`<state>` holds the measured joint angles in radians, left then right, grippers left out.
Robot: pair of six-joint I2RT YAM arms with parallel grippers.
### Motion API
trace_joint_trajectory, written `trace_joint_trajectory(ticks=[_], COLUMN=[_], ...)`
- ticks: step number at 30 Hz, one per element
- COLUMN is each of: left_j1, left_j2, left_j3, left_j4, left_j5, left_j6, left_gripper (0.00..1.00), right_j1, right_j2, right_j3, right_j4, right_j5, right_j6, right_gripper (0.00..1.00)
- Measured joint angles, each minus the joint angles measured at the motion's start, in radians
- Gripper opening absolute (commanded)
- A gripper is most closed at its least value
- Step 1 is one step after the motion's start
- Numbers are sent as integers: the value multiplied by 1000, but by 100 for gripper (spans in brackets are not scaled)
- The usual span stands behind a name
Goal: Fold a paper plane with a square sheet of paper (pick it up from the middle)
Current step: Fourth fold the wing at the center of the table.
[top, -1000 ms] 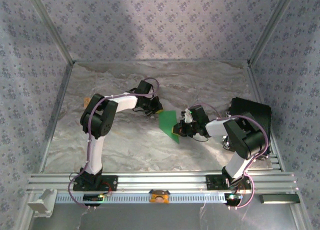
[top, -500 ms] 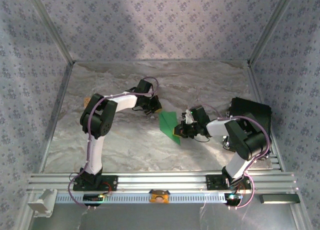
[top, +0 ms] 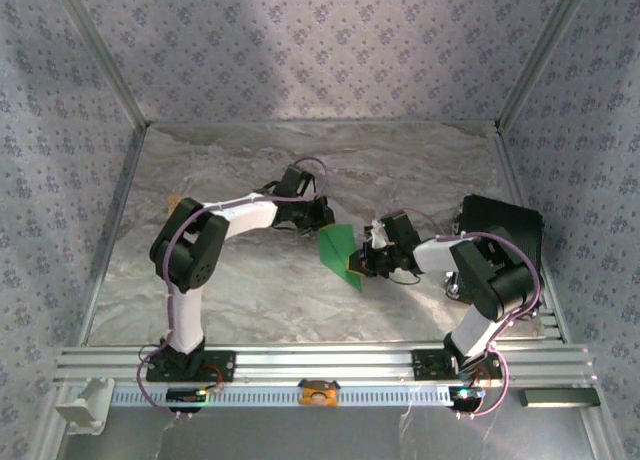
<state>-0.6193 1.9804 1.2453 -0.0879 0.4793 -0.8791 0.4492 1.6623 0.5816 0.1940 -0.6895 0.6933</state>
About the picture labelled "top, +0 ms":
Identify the green paper sheet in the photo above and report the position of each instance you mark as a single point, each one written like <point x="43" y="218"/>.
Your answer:
<point x="335" y="245"/>

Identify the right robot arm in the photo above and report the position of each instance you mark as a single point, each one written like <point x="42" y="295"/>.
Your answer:
<point x="437" y="255"/>

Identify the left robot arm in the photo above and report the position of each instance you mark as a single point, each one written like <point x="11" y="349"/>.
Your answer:
<point x="247" y="215"/>

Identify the shiny chrome metal fitting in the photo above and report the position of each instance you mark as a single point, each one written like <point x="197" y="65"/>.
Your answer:
<point x="453" y="286"/>

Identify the black ribbed box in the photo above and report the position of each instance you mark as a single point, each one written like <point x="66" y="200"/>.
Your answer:
<point x="505" y="220"/>

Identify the small orange tag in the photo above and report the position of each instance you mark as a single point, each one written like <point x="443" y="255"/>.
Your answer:
<point x="174" y="200"/>

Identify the black flat bar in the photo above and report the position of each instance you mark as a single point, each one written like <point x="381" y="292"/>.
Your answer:
<point x="557" y="397"/>

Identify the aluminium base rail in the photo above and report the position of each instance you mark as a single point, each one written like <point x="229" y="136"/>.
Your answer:
<point x="325" y="362"/>

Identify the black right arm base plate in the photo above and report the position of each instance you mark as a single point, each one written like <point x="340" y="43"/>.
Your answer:
<point x="425" y="365"/>

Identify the orange connector on rail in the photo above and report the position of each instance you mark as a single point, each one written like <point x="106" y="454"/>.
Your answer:
<point x="318" y="394"/>

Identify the aluminium side rail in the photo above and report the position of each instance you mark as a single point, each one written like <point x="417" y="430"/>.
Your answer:
<point x="515" y="180"/>
<point x="114" y="230"/>

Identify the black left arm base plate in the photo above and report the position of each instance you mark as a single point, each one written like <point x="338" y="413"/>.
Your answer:
<point x="225" y="365"/>

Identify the aluminium frame post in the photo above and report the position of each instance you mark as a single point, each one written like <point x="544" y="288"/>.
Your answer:
<point x="542" y="55"/>
<point x="104" y="55"/>

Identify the white plastic bracket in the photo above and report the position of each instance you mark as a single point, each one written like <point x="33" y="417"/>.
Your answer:
<point x="82" y="405"/>

